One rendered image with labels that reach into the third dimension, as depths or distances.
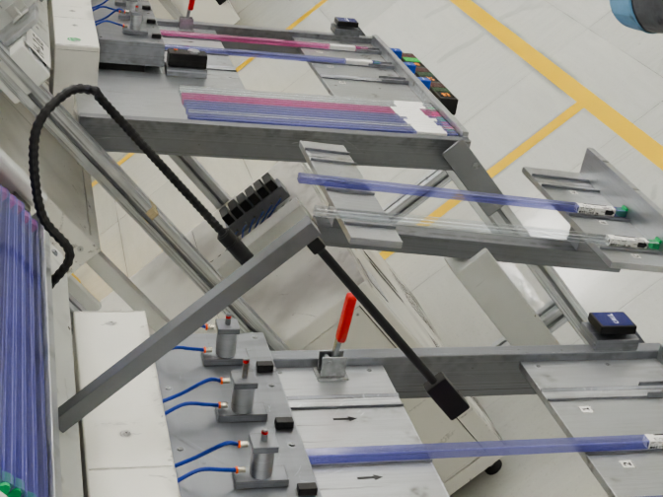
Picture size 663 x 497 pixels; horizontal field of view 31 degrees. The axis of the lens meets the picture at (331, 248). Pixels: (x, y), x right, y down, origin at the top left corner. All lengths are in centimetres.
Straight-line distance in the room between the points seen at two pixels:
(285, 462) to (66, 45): 125
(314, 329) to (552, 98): 158
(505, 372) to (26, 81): 94
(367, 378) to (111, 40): 115
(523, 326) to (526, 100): 199
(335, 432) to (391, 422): 7
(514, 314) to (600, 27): 216
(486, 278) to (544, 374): 30
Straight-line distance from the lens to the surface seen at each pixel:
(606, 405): 148
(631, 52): 367
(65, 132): 207
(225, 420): 122
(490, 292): 179
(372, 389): 142
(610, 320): 158
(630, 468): 137
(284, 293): 245
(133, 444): 115
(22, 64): 202
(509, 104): 380
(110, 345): 130
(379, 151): 220
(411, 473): 128
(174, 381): 128
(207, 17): 577
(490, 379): 153
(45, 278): 117
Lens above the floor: 180
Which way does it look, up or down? 28 degrees down
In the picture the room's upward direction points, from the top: 41 degrees counter-clockwise
